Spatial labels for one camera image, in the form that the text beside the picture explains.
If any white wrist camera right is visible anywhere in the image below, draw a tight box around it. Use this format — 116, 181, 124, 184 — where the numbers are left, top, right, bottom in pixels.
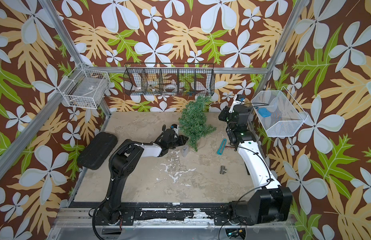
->
228, 94, 245, 114

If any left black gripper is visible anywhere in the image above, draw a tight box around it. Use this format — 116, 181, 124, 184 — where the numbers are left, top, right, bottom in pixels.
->
168, 136, 188, 151

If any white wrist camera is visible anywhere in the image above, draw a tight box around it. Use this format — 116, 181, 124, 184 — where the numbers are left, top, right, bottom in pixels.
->
228, 94, 245, 114
170, 124, 179, 134

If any black wire basket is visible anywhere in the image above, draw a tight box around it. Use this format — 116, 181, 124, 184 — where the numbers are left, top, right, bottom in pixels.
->
122, 63, 215, 96

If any white wire basket right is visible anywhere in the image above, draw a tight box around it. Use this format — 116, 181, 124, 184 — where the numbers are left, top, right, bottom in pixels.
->
251, 87, 308, 138

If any black oval pad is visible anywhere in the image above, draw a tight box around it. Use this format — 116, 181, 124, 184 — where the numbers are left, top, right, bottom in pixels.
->
77, 132, 118, 170

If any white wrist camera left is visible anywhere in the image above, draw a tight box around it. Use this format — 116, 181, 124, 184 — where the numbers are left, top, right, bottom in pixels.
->
170, 124, 179, 134

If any blue object in basket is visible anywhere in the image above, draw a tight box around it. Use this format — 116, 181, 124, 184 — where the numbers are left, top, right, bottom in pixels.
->
257, 108, 271, 118

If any white wire basket left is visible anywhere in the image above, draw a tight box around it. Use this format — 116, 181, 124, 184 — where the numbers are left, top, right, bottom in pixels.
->
59, 64, 110, 109

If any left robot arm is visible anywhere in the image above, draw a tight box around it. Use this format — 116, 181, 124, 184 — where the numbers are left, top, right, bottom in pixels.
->
94, 129, 189, 225

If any white wire basket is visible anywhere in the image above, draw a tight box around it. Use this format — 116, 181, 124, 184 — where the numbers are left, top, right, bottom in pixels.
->
59, 64, 110, 109
251, 87, 308, 138

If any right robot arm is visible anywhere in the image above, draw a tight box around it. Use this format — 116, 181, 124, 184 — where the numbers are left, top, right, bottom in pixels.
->
218, 101, 292, 226

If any small metal fitting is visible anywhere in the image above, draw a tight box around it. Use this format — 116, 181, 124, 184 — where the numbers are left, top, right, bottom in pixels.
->
219, 166, 227, 175

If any clear battery box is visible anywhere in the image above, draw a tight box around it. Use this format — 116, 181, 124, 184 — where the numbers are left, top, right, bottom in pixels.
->
182, 145, 189, 158

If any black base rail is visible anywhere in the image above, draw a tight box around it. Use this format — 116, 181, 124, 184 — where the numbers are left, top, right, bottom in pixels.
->
68, 201, 282, 226

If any teal utility knife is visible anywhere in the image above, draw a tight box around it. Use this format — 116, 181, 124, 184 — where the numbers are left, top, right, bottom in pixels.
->
216, 139, 227, 156

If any small green christmas tree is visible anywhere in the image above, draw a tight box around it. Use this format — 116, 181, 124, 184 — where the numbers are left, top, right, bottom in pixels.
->
179, 96, 216, 152

